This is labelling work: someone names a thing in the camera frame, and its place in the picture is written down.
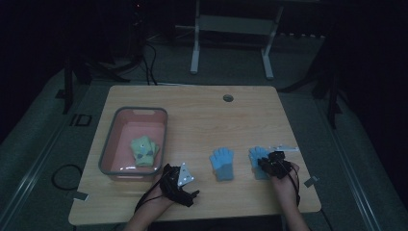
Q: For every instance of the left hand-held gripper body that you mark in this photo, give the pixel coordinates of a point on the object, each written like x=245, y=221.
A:
x=179, y=184

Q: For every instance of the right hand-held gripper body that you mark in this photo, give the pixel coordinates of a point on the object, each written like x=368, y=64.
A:
x=279, y=160

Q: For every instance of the blue glove with dark dots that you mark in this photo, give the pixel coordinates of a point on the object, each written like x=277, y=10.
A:
x=255, y=155

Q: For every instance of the plain green glove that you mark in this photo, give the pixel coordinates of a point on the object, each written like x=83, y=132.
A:
x=155, y=149

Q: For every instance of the green glove with face print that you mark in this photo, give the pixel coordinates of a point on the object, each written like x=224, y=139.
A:
x=142, y=152

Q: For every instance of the pink basin with grey rim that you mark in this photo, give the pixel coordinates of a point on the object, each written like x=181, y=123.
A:
x=136, y=144

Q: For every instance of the plain blue glove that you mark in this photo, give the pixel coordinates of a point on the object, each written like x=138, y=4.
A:
x=222, y=163

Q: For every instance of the person's left hand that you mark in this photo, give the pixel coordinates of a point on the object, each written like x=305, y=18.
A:
x=157, y=199

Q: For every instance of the person's right hand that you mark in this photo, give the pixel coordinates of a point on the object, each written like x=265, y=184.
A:
x=285, y=187

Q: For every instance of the grey tape piece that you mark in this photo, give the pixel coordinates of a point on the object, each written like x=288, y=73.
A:
x=78, y=195
x=311, y=181

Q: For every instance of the grey round table grommet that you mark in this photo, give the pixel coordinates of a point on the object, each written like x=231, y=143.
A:
x=228, y=98

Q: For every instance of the black metal stand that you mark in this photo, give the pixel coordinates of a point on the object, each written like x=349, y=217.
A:
x=69, y=86
x=332, y=96

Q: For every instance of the white metal desk frame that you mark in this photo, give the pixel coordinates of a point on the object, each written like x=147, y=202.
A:
x=235, y=25

